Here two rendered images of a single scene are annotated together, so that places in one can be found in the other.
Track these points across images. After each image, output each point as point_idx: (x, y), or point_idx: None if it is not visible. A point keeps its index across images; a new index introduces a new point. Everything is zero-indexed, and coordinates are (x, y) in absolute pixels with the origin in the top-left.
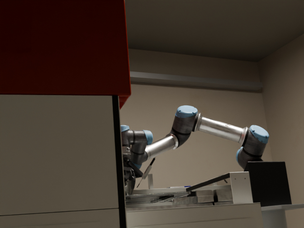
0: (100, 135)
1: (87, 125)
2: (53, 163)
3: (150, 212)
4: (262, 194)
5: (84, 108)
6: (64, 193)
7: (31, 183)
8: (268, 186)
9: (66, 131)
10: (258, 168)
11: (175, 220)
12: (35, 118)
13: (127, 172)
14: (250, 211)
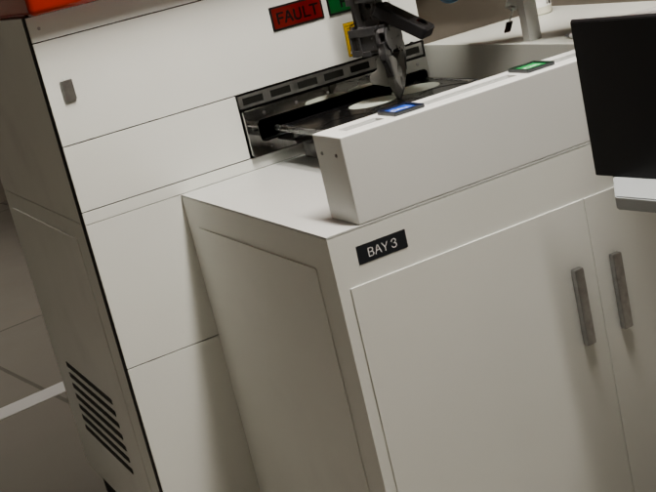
0: (37, 95)
1: (26, 77)
2: (30, 138)
3: (209, 209)
4: (621, 135)
5: (16, 45)
6: (49, 186)
7: (31, 165)
8: (643, 109)
9: (20, 87)
10: (607, 45)
11: (234, 234)
12: (2, 62)
13: (369, 40)
14: (314, 253)
